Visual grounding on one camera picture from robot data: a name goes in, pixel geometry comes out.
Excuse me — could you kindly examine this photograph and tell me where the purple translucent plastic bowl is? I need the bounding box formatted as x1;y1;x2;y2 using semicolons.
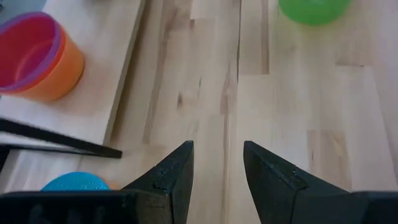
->
0;11;63;95

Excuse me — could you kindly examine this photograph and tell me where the wooden shelf with black frame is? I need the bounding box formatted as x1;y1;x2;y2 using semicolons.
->
0;0;147;175

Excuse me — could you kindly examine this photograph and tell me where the green translucent plastic bowl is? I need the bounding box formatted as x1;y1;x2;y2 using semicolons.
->
277;0;354;27

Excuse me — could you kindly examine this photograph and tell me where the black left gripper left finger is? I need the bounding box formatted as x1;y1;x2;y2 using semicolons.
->
123;140;195;224

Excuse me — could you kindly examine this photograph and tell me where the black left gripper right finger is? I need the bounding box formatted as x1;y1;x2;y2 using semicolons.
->
243;140;353;224

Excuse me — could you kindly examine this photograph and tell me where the orange translucent plastic bowl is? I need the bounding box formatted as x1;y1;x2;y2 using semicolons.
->
17;26;86;103

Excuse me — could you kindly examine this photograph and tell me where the blue glazed bowl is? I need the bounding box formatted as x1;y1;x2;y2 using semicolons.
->
40;171;111;192

